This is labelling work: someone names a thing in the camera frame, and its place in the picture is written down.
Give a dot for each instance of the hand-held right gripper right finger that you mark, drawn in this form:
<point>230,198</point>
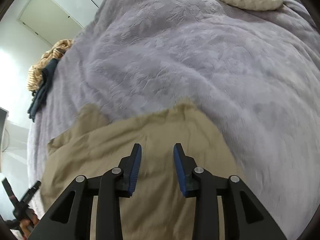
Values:
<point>181,172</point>

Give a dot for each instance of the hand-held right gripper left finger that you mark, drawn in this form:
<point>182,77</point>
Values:
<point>133,172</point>

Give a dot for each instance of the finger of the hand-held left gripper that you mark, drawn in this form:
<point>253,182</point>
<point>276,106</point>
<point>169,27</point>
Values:
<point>31,192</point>
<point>8,191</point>

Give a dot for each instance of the khaki puffer jacket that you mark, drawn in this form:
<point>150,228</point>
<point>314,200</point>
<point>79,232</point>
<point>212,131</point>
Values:
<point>155,130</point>

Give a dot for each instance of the person's left hand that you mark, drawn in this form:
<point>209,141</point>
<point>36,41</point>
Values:
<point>30,226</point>

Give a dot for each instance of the blue jeans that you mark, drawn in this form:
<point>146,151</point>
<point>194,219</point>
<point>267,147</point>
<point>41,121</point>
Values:
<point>42,92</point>

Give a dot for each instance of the purple embossed blanket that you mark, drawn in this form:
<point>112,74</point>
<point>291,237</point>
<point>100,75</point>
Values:
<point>187,55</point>

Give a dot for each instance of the beige striped garment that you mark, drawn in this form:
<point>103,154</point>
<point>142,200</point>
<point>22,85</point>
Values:
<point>56,51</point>

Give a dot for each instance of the white door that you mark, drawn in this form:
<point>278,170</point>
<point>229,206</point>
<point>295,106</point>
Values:
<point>47,15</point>

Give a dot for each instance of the wall-mounted television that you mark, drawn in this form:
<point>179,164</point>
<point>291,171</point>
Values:
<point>3,120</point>

